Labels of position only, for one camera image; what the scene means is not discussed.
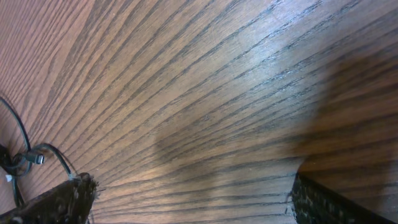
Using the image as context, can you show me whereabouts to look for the thin black USB cable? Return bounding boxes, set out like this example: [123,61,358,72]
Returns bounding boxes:
[0,96,77,208]

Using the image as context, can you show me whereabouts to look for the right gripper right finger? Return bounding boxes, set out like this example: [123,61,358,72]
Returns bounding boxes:
[291,173,396,224]

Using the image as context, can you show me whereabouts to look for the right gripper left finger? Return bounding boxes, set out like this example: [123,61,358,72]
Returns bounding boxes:
[1,172,98,224]

